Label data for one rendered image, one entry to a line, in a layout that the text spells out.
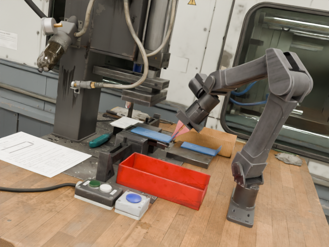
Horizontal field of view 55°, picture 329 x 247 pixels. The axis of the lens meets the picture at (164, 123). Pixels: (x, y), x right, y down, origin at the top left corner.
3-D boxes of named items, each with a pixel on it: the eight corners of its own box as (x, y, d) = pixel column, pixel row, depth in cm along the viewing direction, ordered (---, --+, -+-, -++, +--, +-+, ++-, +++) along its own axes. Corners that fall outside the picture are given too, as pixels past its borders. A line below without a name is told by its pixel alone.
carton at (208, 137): (229, 160, 130) (234, 142, 128) (172, 143, 136) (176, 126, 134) (232, 151, 142) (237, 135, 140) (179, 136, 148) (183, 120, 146)
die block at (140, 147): (139, 165, 106) (143, 144, 104) (112, 157, 109) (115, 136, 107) (158, 148, 125) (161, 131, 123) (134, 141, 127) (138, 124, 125)
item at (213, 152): (218, 157, 123) (220, 150, 122) (180, 146, 126) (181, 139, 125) (220, 152, 129) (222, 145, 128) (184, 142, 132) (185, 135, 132)
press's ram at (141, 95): (150, 116, 101) (168, 20, 93) (79, 97, 107) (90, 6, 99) (167, 107, 118) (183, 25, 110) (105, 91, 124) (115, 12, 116)
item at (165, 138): (172, 144, 106) (174, 135, 106) (130, 131, 110) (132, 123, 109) (177, 139, 113) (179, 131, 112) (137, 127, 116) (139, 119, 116)
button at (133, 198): (136, 209, 77) (138, 202, 77) (122, 204, 78) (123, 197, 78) (143, 202, 81) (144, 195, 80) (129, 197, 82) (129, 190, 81)
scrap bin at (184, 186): (198, 210, 86) (203, 191, 84) (115, 183, 92) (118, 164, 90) (206, 192, 97) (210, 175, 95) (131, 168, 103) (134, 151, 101)
